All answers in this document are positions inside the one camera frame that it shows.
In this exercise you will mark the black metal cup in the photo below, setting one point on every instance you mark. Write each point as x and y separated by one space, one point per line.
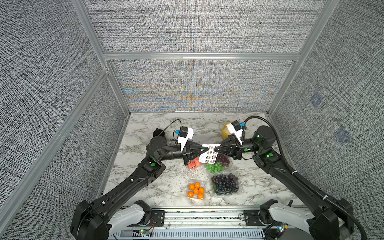
159 132

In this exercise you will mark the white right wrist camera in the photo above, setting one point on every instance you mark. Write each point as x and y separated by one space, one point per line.
236 128

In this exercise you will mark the clear box of strawberries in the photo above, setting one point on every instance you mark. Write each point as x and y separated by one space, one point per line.
194 164

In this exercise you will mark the white fruit sticker sheet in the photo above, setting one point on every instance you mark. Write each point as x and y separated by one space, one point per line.
210 156

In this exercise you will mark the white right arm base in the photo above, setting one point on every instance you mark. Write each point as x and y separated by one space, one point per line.
273 211

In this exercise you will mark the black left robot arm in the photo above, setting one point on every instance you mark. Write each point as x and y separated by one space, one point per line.
94 221

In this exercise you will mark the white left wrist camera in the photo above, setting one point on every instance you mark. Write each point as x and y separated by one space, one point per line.
185 134

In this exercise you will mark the clear box of blueberries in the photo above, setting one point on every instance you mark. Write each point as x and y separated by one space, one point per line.
225 183

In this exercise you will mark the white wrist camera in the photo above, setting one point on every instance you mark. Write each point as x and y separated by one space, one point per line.
236 128
185 134

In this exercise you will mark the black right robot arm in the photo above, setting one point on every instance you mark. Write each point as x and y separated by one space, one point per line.
327 218

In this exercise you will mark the clear box green red grapes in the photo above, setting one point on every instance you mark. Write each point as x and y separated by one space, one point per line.
222 163

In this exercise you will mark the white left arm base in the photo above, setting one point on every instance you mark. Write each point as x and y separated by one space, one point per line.
138 213

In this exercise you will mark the yellow bamboo steamer basket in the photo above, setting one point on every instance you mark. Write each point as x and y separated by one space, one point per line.
225 131

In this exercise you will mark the clear box of oranges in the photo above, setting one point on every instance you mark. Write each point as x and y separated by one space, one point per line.
196 189

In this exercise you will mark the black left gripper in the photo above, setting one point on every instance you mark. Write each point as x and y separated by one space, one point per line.
198 150

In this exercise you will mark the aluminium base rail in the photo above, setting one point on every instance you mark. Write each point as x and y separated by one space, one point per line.
204 223

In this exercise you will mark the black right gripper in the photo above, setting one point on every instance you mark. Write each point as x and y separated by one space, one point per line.
237 147

